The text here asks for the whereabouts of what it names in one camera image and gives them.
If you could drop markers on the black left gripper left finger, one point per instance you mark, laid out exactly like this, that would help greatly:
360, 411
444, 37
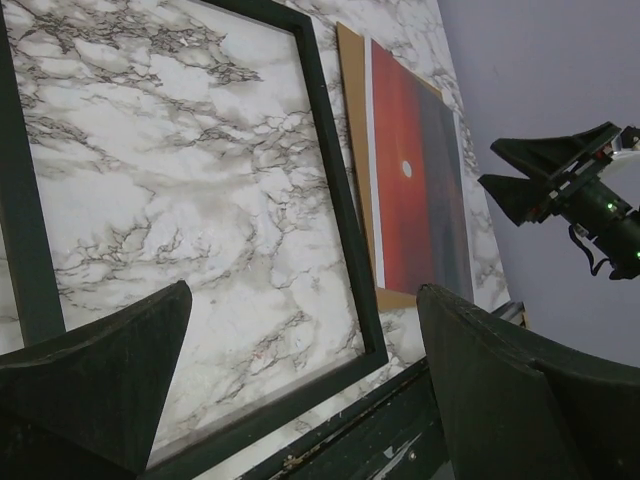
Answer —
87, 404

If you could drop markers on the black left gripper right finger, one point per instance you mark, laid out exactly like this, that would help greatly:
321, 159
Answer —
516, 405

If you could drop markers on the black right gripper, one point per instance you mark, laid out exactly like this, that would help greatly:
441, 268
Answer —
601, 223

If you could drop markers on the wooden picture frame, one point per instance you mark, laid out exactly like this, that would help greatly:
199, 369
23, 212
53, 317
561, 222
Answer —
33, 279

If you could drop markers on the red sunset photo print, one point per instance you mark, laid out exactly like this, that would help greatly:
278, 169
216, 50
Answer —
419, 225

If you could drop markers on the brown cardboard backing board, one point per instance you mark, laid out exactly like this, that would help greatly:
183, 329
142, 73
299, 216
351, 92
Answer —
351, 49

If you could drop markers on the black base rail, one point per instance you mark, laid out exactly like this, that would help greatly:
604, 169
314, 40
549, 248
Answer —
283, 434

